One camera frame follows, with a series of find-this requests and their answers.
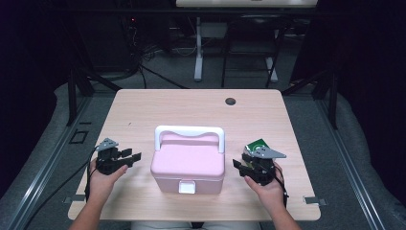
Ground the grey metal floor rail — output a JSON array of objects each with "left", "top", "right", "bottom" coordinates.
[
  {"left": 0, "top": 95, "right": 94, "bottom": 230},
  {"left": 315, "top": 95, "right": 388, "bottom": 230}
]

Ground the person's left hand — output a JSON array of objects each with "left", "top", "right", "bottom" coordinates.
[{"left": 85, "top": 158, "right": 129, "bottom": 205}]

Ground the dark computer case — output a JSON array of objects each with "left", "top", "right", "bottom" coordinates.
[{"left": 78, "top": 12, "right": 137, "bottom": 73}]

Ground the tangle of floor cables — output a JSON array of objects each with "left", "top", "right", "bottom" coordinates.
[{"left": 120, "top": 17, "right": 190, "bottom": 90}]

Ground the pink storage box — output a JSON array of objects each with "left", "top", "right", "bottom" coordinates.
[{"left": 150, "top": 125, "right": 226, "bottom": 180}]

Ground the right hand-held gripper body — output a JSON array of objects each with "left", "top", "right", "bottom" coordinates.
[{"left": 244, "top": 145, "right": 287, "bottom": 186}]

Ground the white desk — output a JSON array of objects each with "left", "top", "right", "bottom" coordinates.
[{"left": 175, "top": 0, "right": 319, "bottom": 82}]

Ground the person's right hand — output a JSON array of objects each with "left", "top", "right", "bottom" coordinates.
[{"left": 243, "top": 162, "right": 287, "bottom": 215}]

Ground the black metal stand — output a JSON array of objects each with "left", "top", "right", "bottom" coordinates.
[
  {"left": 64, "top": 61, "right": 123, "bottom": 127},
  {"left": 281, "top": 61, "right": 340, "bottom": 130}
]

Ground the green and white carton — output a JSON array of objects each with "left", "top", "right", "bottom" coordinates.
[{"left": 243, "top": 138, "right": 272, "bottom": 167}]

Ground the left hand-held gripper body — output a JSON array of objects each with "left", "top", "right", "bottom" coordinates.
[{"left": 95, "top": 137, "right": 128, "bottom": 175}]

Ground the black chair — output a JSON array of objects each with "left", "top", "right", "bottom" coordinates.
[{"left": 220, "top": 12, "right": 290, "bottom": 89}]

